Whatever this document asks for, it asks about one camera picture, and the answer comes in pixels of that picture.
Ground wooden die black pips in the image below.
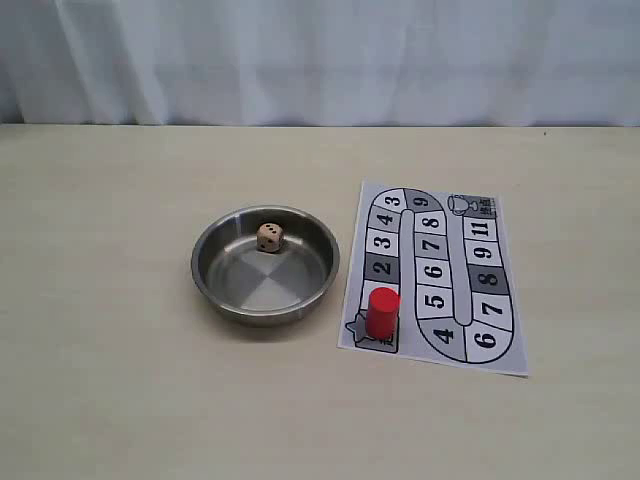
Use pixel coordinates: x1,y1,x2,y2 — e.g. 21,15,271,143
256,222,284,253

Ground red cylinder game piece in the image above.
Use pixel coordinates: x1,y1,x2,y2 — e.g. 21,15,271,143
365,287,401,340

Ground stainless steel round bowl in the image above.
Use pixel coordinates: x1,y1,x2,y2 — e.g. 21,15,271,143
190,205,340,327

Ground printed number game board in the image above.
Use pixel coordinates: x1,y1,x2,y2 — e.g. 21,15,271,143
338,182,529,377

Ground white curtain backdrop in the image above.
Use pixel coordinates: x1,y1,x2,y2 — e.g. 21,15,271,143
1,1,639,126

